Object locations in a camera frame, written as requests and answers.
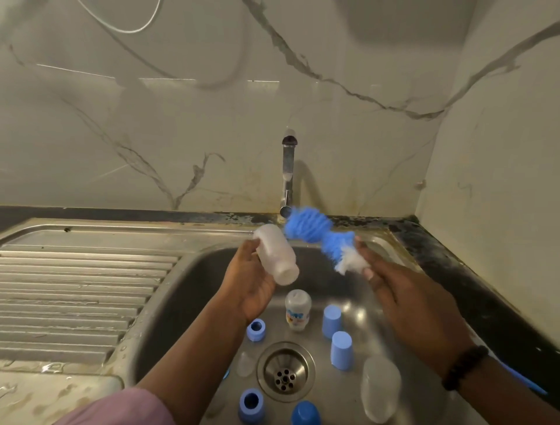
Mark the person's right hand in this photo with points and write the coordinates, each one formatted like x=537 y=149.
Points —
x=420 y=306

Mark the person's left hand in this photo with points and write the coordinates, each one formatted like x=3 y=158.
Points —
x=243 y=285

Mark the translucent bottle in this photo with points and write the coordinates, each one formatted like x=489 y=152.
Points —
x=276 y=254
x=381 y=390

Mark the cartoon print baby bottle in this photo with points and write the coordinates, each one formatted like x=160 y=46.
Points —
x=298 y=311

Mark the clear silicone nipple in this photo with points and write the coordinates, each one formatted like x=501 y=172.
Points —
x=245 y=363

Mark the blue and white bottle brush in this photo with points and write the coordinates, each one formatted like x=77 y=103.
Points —
x=306 y=223

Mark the blue cylindrical bottle cap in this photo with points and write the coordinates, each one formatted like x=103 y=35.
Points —
x=332 y=321
x=342 y=350

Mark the translucent bottle front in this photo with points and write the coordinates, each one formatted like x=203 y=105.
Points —
x=381 y=390

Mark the dark blue dome cap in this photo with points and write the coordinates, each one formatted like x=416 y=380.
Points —
x=306 y=413

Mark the person's left forearm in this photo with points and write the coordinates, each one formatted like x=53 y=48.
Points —
x=188 y=368

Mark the metal sink drain strainer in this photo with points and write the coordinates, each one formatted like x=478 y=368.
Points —
x=286 y=372

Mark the chrome sink faucet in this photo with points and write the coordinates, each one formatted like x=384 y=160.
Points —
x=287 y=175

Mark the stainless steel sink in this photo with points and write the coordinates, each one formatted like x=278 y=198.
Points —
x=79 y=289

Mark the pink shirt sleeve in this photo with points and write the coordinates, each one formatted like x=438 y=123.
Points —
x=118 y=409

